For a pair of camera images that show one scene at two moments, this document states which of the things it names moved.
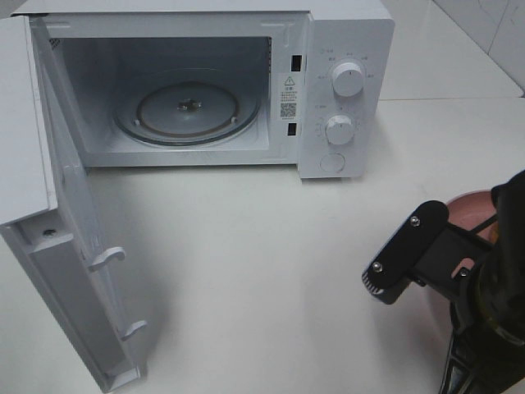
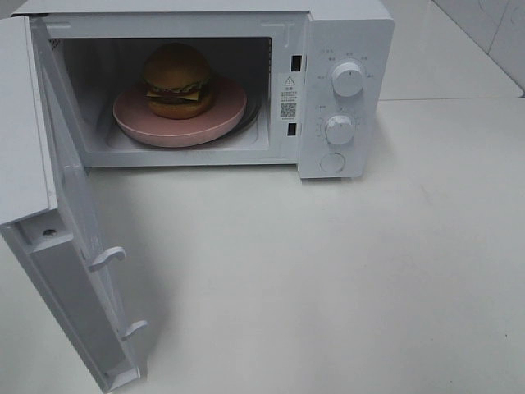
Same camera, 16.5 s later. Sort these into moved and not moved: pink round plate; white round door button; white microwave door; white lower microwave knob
Moved: pink round plate
Not moved: white lower microwave knob; white round door button; white microwave door
